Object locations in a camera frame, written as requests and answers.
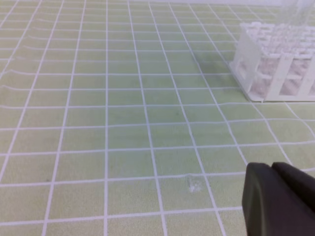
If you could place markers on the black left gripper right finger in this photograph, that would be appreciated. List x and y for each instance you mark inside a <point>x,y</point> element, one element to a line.
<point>302,184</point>

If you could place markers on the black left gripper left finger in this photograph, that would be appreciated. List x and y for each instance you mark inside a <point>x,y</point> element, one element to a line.
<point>271,208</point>

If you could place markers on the white plastic test tube rack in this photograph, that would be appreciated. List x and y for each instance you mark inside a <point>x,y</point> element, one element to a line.
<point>275,62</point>

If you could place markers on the green grid tablecloth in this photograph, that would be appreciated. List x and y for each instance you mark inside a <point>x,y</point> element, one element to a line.
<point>122,118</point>

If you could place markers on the clear test tube in rack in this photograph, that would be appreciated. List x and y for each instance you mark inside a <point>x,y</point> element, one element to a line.
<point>297,15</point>

